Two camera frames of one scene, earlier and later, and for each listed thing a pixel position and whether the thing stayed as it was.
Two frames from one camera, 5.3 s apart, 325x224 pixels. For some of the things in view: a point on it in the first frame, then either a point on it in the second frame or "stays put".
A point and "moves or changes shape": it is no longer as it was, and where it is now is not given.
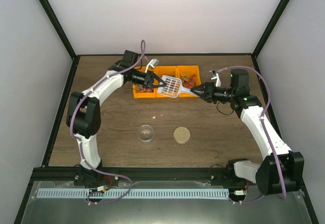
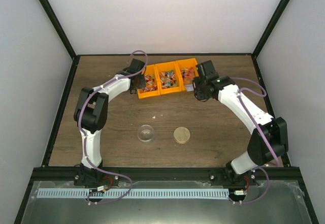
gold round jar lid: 182,135 stays put
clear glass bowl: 145,133 stays put
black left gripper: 152,75 -> 142,83
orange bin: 190,78 moves or changes shape
